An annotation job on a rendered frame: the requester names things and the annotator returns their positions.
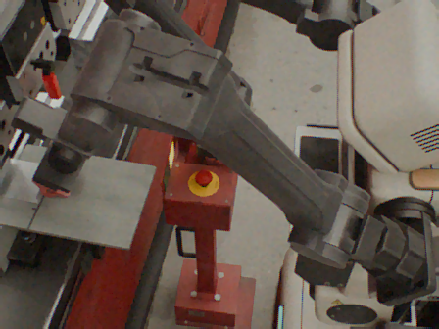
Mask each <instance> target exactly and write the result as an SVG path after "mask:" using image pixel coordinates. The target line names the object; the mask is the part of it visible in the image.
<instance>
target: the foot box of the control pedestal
mask: <svg viewBox="0 0 439 329"><path fill-rule="evenodd" d="M195 269H197V262H196V260H193V259H188V258H185V259H184V260H183V265H182V268H181V275H180V279H179V283H178V290H177V293H176V301H175V304H174V308H175V313H176V322H175V323H176V324H178V325H183V326H194V327H199V328H204V329H251V326H252V313H253V307H254V295H255V289H256V278H250V277H244V276H241V269H242V265H236V264H226V263H220V262H217V272H222V273H224V279H223V283H222V288H221V298H220V302H218V301H212V300H207V299H196V298H191V297H190V293H191V290H192V281H193V278H194V274H195Z"/></svg>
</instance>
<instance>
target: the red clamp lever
mask: <svg viewBox="0 0 439 329"><path fill-rule="evenodd" d="M30 64H31V65H35V66H36V67H37V68H38V69H42V71H43V74H42V80H43V82H44V86H45V88H46V92H47V94H48V96H49V97H50V99H57V100H58V99H61V97H62V94H61V89H60V87H59V84H58V80H57V77H56V75H55V74H54V73H52V72H51V70H52V69H53V68H54V66H55V64H54V62H53V60H46V59H41V58H37V59H36V60H30Z"/></svg>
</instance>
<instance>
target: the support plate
mask: <svg viewBox="0 0 439 329"><path fill-rule="evenodd" d="M46 150H47V147H40V146H35V145H28V144H26V145H25V147H24V151H23V152H22V155H21V156H20V158H19V161H28V162H31V163H39V164H40V161H41V160H42V157H43V156H44V153H45V152H46ZM156 172H157V167H156V166H153V165H145V164H139V163H130V162H127V161H118V160H115V159H107V158H102V157H99V156H91V157H90V159H86V161H85V163H84V164H83V168H82V169H81V173H80V174H79V177H78V178H77V180H76V182H75V183H74V186H73V189H72V191H71V192H70V195H69V196H68V197H59V196H56V197H46V196H44V199H43V200H42V203H41V204H40V208H39V209H38V211H37V214H36V216H35V218H34V220H33V221H32V225H31V226H30V228H29V229H28V225H29V224H30V221H31V219H32V216H33V215H34V213H35V210H32V208H36V209H37V206H38V204H36V203H32V202H24V201H21V200H13V199H10V198H6V197H0V226H2V227H10V228H13V229H20V230H23V231H30V232H34V233H41V234H44V235H48V236H56V237H59V238H66V239H70V240H77V241H80V242H87V243H90V244H94V245H102V246H105V247H112V248H116V249H123V250H127V251H129V249H130V247H131V242H132V240H133V236H134V234H135V232H136V228H137V226H138V222H139V220H140V216H141V214H142V213H143V208H144V206H145V202H146V200H147V196H148V194H149V192H150V188H151V185H152V181H153V179H154V176H155V174H156Z"/></svg>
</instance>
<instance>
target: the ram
mask: <svg viewBox="0 0 439 329"><path fill-rule="evenodd" d="M23 1H24V0H10V2H9V4H8V5H7V7H6V8H5V9H4V12H2V14H1V16H0V37H1V36H2V34H3V32H4V30H5V29H6V28H7V26H8V25H9V22H10V21H11V19H12V18H13V17H14V15H15V13H16V11H17V10H18V9H19V7H20V6H21V4H22V3H23Z"/></svg>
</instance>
